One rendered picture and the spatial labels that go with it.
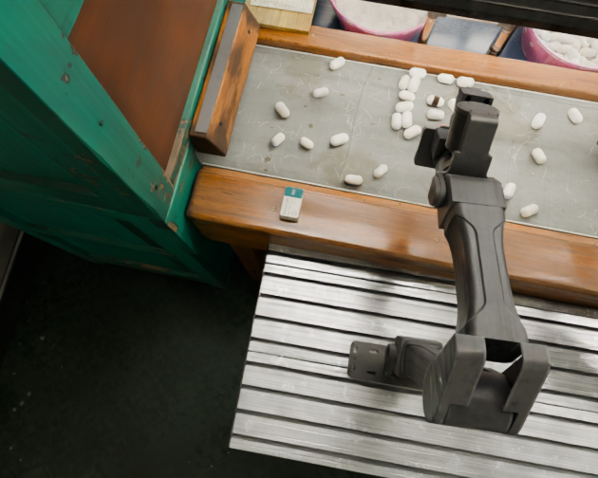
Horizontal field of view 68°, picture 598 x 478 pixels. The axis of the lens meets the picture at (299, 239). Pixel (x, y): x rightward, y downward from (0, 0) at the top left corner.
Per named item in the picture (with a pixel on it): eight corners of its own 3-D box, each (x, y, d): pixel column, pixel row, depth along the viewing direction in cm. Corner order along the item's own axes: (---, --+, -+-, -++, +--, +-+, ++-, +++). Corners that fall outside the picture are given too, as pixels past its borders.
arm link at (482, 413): (394, 333, 79) (453, 372, 46) (432, 338, 78) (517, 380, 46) (390, 368, 78) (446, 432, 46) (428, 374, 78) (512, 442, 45)
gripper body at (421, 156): (423, 123, 72) (427, 139, 65) (486, 135, 71) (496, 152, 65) (412, 160, 75) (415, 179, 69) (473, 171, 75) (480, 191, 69)
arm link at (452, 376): (439, 161, 58) (460, 395, 40) (509, 170, 58) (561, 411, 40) (416, 220, 68) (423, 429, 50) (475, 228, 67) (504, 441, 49)
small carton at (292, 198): (297, 222, 84) (297, 218, 82) (279, 218, 84) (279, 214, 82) (304, 193, 86) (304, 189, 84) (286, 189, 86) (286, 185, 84)
